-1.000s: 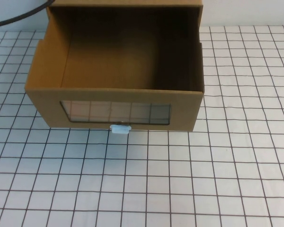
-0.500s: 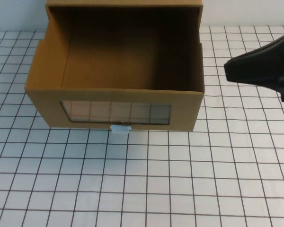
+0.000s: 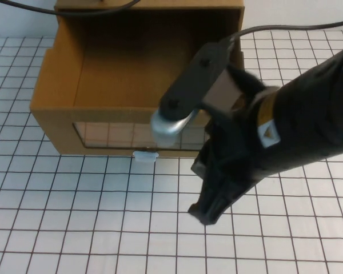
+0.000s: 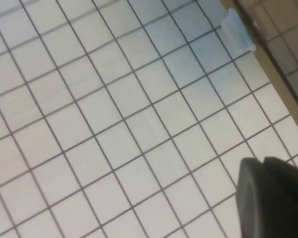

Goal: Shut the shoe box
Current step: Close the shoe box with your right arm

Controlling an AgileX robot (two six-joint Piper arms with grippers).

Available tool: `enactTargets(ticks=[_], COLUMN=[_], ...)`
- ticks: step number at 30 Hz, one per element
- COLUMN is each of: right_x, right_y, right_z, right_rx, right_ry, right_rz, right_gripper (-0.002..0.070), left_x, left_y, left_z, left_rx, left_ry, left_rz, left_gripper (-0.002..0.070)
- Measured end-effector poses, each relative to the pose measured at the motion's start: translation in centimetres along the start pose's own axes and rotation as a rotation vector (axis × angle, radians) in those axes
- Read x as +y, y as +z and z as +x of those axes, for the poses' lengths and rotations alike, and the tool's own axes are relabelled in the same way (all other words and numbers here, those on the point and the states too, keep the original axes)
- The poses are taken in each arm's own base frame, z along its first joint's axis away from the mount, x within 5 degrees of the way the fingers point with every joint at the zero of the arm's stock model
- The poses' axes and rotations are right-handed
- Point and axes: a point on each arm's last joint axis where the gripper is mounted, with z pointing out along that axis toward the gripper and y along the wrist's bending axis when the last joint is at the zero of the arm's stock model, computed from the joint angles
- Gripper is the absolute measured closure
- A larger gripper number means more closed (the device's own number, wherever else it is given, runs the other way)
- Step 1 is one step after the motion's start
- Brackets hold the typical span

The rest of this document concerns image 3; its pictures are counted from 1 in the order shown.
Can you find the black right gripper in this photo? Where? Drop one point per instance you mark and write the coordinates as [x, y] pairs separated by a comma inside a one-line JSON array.
[[231, 148]]

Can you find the brown cardboard windowed drawer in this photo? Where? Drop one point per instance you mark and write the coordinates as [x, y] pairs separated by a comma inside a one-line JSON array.
[[54, 128]]

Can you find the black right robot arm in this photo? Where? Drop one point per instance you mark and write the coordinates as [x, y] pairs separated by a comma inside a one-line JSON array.
[[317, 108]]

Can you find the brown cardboard box sleeve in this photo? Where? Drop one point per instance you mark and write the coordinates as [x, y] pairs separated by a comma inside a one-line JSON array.
[[188, 3]]

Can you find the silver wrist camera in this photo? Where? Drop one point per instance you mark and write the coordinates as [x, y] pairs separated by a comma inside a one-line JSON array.
[[165, 128]]

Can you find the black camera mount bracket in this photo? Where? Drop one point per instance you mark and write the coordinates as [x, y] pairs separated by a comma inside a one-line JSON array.
[[194, 77]]

